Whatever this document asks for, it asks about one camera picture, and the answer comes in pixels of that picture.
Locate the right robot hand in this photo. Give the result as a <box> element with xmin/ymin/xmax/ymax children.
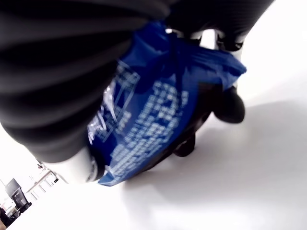
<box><xmin>0</xmin><ymin>0</ymin><xmax>276</xmax><ymax>184</ymax></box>

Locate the blue Oreo cookie package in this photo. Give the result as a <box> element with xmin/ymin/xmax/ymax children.
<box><xmin>86</xmin><ymin>21</ymin><xmax>248</xmax><ymax>187</ymax></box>

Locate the black flat panel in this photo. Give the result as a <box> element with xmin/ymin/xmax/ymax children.
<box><xmin>4</xmin><ymin>178</ymin><xmax>24</xmax><ymax>196</ymax></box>

